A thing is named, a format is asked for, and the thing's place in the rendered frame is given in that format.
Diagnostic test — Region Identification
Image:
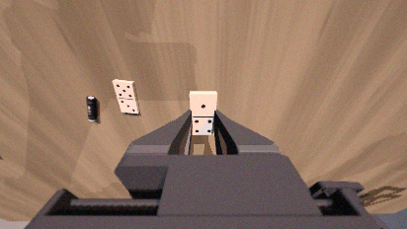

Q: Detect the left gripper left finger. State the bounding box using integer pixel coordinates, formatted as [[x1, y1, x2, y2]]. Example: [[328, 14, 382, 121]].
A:
[[123, 110, 193, 155]]

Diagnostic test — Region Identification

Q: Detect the black battery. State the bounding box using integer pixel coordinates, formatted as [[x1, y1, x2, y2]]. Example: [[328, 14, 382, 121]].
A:
[[86, 96, 97, 121]]

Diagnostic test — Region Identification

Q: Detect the white domino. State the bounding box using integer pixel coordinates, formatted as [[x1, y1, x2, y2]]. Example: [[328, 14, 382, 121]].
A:
[[113, 79, 140, 114], [190, 91, 217, 135]]

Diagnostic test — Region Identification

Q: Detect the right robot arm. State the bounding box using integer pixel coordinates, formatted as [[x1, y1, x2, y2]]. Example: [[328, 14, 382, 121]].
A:
[[309, 181, 376, 222]]

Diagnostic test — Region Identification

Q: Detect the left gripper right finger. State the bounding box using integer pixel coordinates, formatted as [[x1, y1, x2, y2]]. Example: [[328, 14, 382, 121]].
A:
[[214, 110, 283, 155]]

